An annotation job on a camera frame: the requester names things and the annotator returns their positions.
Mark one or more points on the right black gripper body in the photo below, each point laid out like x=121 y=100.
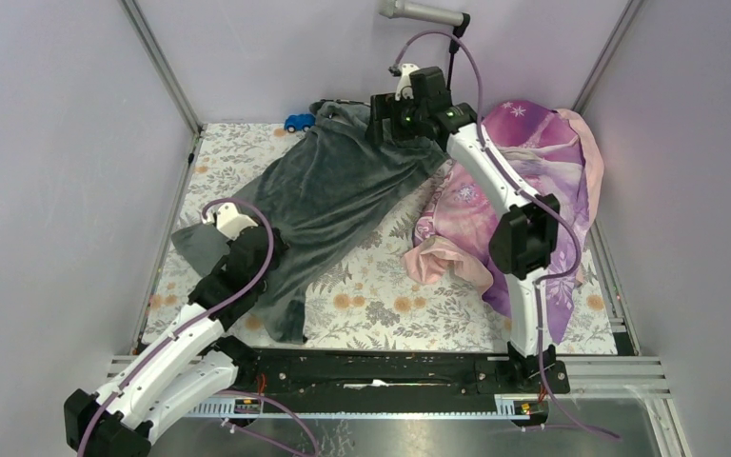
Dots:
x=405 y=116

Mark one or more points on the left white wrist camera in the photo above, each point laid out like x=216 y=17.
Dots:
x=231 y=222

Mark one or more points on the grey plush pillowcase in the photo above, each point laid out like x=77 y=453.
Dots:
x=325 y=195

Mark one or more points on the blue toy car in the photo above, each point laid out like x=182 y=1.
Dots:
x=299 y=122

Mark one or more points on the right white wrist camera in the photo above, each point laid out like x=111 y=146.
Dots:
x=404 y=90

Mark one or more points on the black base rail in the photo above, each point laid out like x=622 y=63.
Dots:
x=320 y=383

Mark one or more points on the black microphone stand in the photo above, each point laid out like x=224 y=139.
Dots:
x=454 y=47

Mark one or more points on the purple princess print blanket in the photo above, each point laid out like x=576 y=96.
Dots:
x=552 y=149

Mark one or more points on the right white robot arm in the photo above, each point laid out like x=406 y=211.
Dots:
x=521 y=245

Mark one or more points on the silver microphone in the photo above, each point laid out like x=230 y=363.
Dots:
x=396 y=9

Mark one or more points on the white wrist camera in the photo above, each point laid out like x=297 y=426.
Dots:
x=404 y=90
x=231 y=222

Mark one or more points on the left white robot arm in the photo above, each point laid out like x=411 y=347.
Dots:
x=193 y=359

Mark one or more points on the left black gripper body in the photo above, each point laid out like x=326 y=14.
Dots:
x=278 y=248

